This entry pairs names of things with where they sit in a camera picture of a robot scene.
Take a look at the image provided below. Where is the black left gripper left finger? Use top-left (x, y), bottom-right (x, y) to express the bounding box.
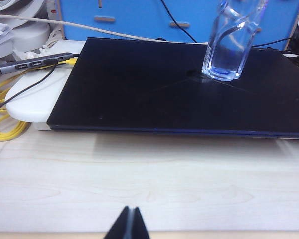
top-left (105, 206), bottom-right (131, 239)

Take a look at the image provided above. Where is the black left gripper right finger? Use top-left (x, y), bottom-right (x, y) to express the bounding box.
top-left (133, 206), bottom-right (154, 239)

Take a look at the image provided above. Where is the clear mineral water bottle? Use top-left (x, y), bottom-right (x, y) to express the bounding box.
top-left (201, 0), bottom-right (268, 83)

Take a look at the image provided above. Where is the black closed laptop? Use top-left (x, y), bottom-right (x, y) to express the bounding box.
top-left (46, 37), bottom-right (299, 139)

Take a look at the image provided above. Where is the white desk riser stand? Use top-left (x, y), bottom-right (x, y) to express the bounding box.
top-left (4, 40), bottom-right (87, 132)

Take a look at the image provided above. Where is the grey usb hub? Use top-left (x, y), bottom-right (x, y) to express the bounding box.
top-left (0, 52), bottom-right (74, 75)

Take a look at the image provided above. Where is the crumpled white tissue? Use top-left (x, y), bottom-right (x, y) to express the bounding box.
top-left (13, 45), bottom-right (56, 61)

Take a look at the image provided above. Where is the blue wooden desk organizer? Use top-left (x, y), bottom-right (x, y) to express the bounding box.
top-left (58, 0), bottom-right (299, 51)

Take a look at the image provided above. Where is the white power strip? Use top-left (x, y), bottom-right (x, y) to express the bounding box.
top-left (48, 0), bottom-right (66, 42)

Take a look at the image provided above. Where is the white desk fan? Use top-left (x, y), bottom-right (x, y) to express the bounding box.
top-left (0, 0), bottom-right (53, 54)

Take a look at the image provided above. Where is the yellow network cable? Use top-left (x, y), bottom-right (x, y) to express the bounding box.
top-left (0, 56), bottom-right (78, 143)

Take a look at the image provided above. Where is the thin black hub cable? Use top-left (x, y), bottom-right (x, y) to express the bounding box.
top-left (0, 58), bottom-right (82, 117)

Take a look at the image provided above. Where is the white cable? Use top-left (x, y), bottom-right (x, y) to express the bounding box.
top-left (0, 13), bottom-right (163, 42)

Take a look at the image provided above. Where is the thin black monitor cable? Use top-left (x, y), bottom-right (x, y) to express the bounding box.
top-left (160, 0), bottom-right (198, 44)

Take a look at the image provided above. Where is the thin black mouse cable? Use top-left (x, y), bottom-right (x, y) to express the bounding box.
top-left (249, 37), bottom-right (294, 48)

